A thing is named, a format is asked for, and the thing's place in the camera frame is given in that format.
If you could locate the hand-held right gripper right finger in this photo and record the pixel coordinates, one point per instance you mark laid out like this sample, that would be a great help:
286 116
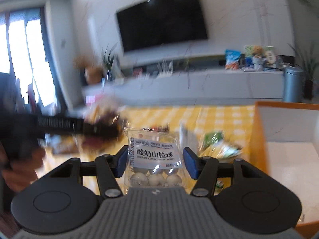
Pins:
190 165

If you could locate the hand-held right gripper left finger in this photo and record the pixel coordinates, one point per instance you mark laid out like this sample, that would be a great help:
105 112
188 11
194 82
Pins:
122 163

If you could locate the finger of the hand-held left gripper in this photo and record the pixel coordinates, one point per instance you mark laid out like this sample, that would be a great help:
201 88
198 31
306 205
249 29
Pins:
102 130

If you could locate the dried fruit mix packet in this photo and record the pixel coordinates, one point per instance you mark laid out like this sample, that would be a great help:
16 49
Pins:
104 112

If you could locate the silver white snack packet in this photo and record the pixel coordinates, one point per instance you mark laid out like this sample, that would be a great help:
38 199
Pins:
187 134

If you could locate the green fries snack bag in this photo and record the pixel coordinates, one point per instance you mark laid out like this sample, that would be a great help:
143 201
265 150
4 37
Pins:
219 147

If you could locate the white yogurt balls packet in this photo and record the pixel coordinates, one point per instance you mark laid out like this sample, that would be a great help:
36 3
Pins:
154 151

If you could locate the small cola bottle candy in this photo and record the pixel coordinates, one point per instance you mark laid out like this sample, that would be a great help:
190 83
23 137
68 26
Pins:
162 128

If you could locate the orange cardboard box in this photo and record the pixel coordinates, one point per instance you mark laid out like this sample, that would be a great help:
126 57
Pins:
259 134

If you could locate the person's left hand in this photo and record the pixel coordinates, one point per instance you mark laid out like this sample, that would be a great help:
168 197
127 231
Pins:
25 171

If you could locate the pink storage box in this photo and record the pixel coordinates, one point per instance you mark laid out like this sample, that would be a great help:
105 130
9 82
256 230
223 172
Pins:
93 100

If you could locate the golden vase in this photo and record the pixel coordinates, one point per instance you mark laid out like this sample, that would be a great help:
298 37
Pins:
93 76

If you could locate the green plant in glass vase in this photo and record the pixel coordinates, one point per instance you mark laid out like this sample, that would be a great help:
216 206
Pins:
109 64

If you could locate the glass balcony door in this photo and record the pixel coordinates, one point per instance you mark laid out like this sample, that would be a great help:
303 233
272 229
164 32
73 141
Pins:
17 54

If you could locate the white marble TV console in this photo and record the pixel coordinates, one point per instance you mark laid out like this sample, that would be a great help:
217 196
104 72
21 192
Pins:
199 84

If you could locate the white router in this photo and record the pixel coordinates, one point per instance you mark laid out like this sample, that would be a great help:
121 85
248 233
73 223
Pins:
165 71

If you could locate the blue snack bag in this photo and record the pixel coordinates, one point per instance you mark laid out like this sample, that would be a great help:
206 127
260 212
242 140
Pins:
233 59

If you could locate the teddy bear in basket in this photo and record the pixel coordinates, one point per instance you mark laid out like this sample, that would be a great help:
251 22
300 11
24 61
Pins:
258 59

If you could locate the grey trash can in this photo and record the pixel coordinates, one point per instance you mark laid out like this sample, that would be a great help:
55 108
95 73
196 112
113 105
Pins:
293 84

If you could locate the green printed board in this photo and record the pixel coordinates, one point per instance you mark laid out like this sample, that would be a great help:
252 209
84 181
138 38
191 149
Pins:
268 48

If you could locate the potted long-leaf plant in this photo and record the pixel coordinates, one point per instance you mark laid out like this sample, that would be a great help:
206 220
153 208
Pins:
309 79

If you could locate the black wall television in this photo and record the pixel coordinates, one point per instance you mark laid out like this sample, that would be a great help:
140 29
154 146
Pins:
162 20

